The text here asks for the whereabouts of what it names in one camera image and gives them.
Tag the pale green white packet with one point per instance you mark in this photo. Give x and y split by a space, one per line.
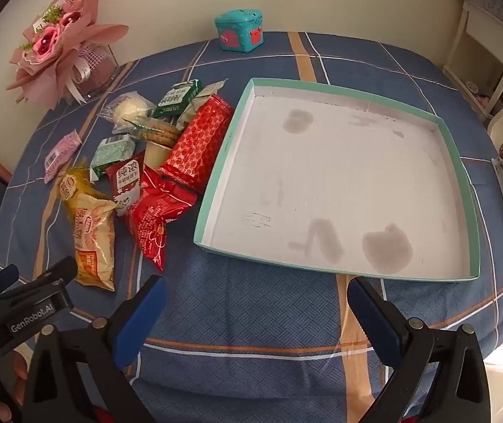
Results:
112 152

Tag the red white biscuit packet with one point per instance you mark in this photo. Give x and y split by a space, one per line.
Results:
126 180

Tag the red patterned long packet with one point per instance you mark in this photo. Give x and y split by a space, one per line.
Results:
198 141

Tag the pink snack packet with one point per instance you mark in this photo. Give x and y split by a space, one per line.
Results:
59 156

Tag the white wooden shelf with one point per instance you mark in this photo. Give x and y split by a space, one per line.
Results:
476 22

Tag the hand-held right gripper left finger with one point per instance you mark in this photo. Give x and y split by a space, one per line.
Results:
141 317

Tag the pink flower bouquet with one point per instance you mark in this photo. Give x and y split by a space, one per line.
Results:
57 35

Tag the pink bowl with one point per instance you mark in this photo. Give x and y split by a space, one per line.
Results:
484 102

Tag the green cow biscuit packet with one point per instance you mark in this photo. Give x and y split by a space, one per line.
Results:
156 130

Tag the teal toy box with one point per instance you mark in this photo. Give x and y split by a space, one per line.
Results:
238 31

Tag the red snack packet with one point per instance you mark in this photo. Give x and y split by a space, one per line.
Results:
154 216

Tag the white snack packet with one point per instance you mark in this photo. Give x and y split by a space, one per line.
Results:
205 92

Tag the white plate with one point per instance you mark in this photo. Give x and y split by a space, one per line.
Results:
470 86

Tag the teal cardboard tray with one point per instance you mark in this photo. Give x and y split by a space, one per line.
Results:
322 163

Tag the clear glass vase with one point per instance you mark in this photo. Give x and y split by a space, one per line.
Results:
97 70

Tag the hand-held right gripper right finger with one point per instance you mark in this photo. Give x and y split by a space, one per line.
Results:
375 321

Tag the peach bread packet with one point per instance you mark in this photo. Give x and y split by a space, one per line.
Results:
95 238

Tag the dark green milk biscuit packet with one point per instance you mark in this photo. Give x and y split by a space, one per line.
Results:
176 97

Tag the person's left hand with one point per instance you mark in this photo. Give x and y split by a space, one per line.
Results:
20 368

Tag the yellow snack packet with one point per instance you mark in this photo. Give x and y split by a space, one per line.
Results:
81 174

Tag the blue plaid tablecloth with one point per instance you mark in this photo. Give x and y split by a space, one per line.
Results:
251 317

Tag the clear round cake packet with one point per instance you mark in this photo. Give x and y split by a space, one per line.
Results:
130 105

